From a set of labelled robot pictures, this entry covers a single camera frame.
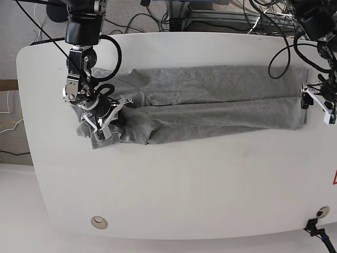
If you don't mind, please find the black clamp with cable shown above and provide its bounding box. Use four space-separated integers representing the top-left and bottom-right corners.
303 218 336 253

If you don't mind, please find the round silver table grommet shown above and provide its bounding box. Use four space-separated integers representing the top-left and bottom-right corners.
316 206 330 219

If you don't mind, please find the black flat device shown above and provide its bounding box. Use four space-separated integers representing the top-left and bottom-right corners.
30 37 64 46

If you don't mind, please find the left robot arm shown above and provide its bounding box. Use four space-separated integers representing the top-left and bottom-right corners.
284 1 336 124

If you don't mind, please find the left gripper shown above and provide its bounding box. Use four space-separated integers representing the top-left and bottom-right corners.
300 76 336 115

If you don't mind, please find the aluminium frame rail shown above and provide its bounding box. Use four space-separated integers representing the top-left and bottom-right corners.
188 10 298 27

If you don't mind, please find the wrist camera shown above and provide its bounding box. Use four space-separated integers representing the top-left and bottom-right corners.
323 112 336 125
94 126 112 142

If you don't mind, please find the grey T-shirt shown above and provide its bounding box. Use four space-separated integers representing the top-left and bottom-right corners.
77 65 309 149

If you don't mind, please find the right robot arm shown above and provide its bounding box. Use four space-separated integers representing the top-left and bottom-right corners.
54 1 132 133

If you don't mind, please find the round dark stand base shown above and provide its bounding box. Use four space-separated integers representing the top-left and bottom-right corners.
46 5 68 23

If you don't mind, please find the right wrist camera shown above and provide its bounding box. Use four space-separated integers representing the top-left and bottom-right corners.
94 126 112 142

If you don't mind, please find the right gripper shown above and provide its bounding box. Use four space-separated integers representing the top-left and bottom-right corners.
80 96 133 131

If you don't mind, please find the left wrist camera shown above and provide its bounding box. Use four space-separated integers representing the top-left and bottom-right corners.
323 112 336 125

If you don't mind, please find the black table leg post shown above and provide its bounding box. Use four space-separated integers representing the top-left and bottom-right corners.
166 1 190 32

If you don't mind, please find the red warning sticker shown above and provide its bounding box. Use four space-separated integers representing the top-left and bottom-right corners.
333 170 337 185

